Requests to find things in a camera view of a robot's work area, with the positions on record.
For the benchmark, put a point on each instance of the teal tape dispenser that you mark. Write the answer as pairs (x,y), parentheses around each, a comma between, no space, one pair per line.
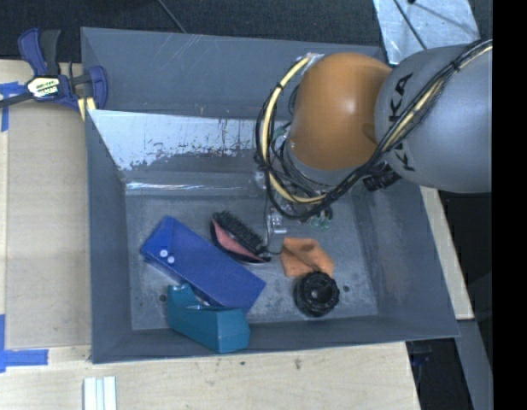
(216,327)

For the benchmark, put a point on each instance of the orange cloth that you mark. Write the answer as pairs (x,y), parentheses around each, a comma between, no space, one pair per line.
(303,254)

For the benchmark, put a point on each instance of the black and pink brush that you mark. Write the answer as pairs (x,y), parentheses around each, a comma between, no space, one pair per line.
(237,233)

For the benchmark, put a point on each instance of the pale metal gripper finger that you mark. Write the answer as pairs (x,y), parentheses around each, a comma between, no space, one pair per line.
(280,230)
(274,220)

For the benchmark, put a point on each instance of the blue flat box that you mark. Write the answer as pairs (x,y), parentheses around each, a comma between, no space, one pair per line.
(207,267)

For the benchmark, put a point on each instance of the grey metal bin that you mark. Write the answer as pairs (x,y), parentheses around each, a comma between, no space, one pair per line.
(160,79)

